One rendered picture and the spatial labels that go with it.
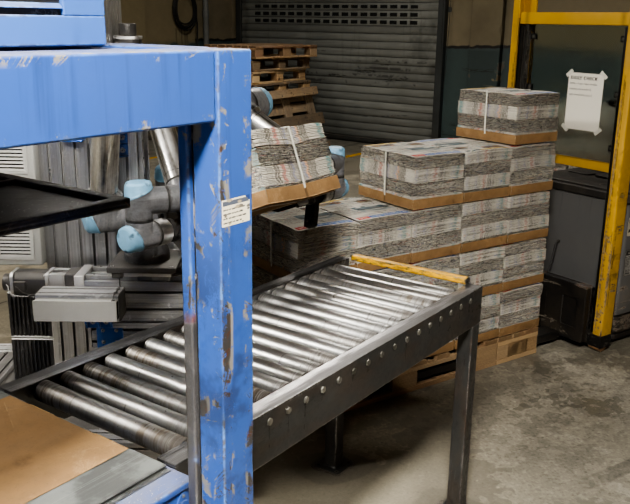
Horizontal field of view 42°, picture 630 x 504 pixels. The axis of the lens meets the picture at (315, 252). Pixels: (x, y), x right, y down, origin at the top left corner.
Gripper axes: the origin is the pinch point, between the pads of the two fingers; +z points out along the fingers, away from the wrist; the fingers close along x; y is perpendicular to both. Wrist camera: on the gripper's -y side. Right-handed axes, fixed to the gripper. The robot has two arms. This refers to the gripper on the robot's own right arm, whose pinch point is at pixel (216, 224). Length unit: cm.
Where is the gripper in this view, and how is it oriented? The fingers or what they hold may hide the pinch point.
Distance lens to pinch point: 249.2
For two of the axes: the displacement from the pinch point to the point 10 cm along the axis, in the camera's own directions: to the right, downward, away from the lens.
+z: 5.9, -2.1, 7.8
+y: -2.9, -9.6, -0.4
